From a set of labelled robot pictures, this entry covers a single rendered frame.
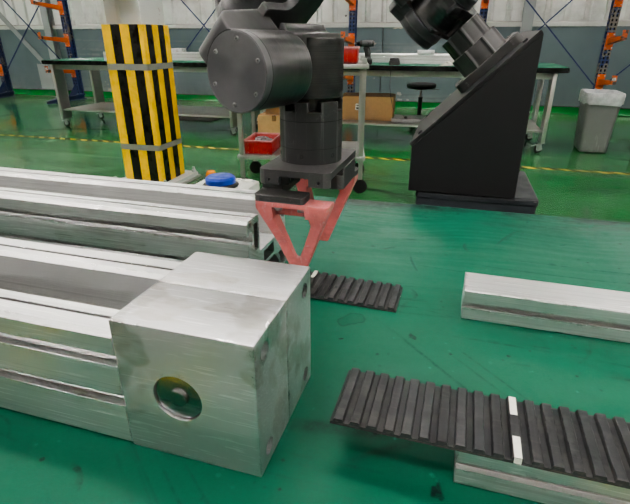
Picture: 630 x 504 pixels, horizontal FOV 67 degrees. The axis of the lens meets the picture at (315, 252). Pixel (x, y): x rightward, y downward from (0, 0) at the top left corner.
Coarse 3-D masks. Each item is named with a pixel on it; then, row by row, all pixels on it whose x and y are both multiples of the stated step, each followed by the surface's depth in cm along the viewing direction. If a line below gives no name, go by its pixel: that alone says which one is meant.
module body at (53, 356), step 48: (0, 240) 40; (0, 288) 40; (48, 288) 38; (96, 288) 37; (144, 288) 35; (0, 336) 32; (48, 336) 29; (96, 336) 28; (0, 384) 33; (48, 384) 32; (96, 384) 30
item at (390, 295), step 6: (384, 288) 49; (390, 288) 50; (396, 288) 49; (402, 288) 50; (384, 294) 48; (390, 294) 49; (396, 294) 48; (378, 300) 48; (384, 300) 47; (390, 300) 47; (396, 300) 47; (378, 306) 46; (384, 306) 46; (390, 306) 46; (396, 306) 46
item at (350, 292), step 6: (348, 282) 50; (354, 282) 51; (360, 282) 50; (342, 288) 50; (348, 288) 49; (354, 288) 49; (360, 288) 50; (342, 294) 48; (348, 294) 49; (354, 294) 48; (336, 300) 47; (342, 300) 47; (348, 300) 47; (354, 300) 47
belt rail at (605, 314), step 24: (480, 288) 44; (504, 288) 44; (528, 288) 44; (552, 288) 44; (576, 288) 44; (480, 312) 44; (504, 312) 44; (528, 312) 43; (552, 312) 42; (576, 312) 41; (600, 312) 41; (624, 312) 40; (600, 336) 42; (624, 336) 41
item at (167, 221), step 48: (0, 192) 53; (48, 192) 53; (96, 192) 57; (144, 192) 55; (192, 192) 53; (240, 192) 53; (48, 240) 54; (96, 240) 50; (144, 240) 48; (192, 240) 47; (240, 240) 46
